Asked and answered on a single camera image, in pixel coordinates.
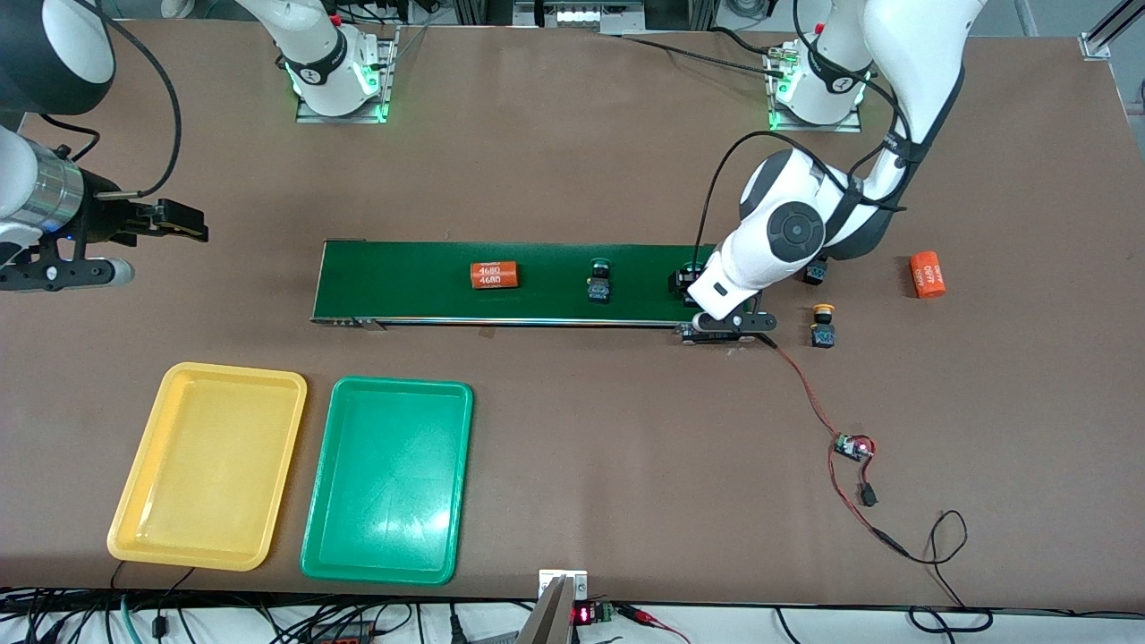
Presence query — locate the green plastic tray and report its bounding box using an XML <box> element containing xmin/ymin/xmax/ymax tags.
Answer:
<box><xmin>300</xmin><ymin>376</ymin><xmax>474</xmax><ymax>587</ymax></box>

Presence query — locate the black inline connector lead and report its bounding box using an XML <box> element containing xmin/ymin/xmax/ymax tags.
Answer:
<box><xmin>854</xmin><ymin>443</ymin><xmax>881</xmax><ymax>509</ymax></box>

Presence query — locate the aluminium frame profile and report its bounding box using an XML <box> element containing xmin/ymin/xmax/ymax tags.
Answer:
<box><xmin>1080</xmin><ymin>0</ymin><xmax>1145</xmax><ymax>62</ymax></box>

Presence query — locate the red black power cable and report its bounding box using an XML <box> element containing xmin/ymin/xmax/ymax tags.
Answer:
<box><xmin>827</xmin><ymin>447</ymin><xmax>913</xmax><ymax>561</ymax></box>

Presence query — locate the yellow plastic tray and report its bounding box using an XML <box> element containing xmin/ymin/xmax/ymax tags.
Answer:
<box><xmin>106</xmin><ymin>361</ymin><xmax>308</xmax><ymax>572</ymax></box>

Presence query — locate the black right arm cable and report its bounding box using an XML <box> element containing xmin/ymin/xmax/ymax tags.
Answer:
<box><xmin>40</xmin><ymin>13</ymin><xmax>182</xmax><ymax>199</ymax></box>

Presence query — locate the green conveyor belt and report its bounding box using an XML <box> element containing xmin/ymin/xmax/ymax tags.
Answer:
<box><xmin>310</xmin><ymin>238</ymin><xmax>759</xmax><ymax>346</ymax></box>

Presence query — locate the red black motor cable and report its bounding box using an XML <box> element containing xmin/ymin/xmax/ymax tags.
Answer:
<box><xmin>754</xmin><ymin>327</ymin><xmax>846</xmax><ymax>441</ymax></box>

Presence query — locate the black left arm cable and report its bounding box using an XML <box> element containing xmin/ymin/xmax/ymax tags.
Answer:
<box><xmin>694</xmin><ymin>45</ymin><xmax>913</xmax><ymax>265</ymax></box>

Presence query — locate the white metal bracket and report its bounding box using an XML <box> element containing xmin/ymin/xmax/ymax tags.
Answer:
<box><xmin>538</xmin><ymin>569</ymin><xmax>589</xmax><ymax>600</ymax></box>

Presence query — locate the red alligator clip lead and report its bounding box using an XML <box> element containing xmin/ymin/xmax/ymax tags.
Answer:
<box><xmin>615</xmin><ymin>605</ymin><xmax>691</xmax><ymax>644</ymax></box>

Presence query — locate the aluminium right arm base plate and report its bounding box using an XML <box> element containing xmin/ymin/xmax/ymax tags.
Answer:
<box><xmin>295</xmin><ymin>25</ymin><xmax>400</xmax><ymax>125</ymax></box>

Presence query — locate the orange 4680 cylinder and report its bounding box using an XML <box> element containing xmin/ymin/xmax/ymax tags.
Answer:
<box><xmin>909</xmin><ymin>251</ymin><xmax>948</xmax><ymax>300</ymax></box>
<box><xmin>470</xmin><ymin>260</ymin><xmax>522</xmax><ymax>291</ymax></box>

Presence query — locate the black table cable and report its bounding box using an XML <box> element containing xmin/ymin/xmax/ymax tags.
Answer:
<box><xmin>617</xmin><ymin>25</ymin><xmax>788</xmax><ymax>81</ymax></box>

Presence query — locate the aluminium left arm base plate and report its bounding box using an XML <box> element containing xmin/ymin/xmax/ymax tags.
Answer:
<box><xmin>768</xmin><ymin>45</ymin><xmax>864</xmax><ymax>133</ymax></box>

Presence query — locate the grey metal pole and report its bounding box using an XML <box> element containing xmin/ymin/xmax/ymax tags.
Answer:
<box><xmin>516</xmin><ymin>576</ymin><xmax>575</xmax><ymax>644</ymax></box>

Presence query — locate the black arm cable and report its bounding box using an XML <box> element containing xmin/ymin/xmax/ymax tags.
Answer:
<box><xmin>40</xmin><ymin>13</ymin><xmax>182</xmax><ymax>199</ymax></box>
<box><xmin>694</xmin><ymin>45</ymin><xmax>913</xmax><ymax>265</ymax></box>

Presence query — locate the black cable with plug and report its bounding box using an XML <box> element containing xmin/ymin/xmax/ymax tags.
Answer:
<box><xmin>152</xmin><ymin>567</ymin><xmax>196</xmax><ymax>638</ymax></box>

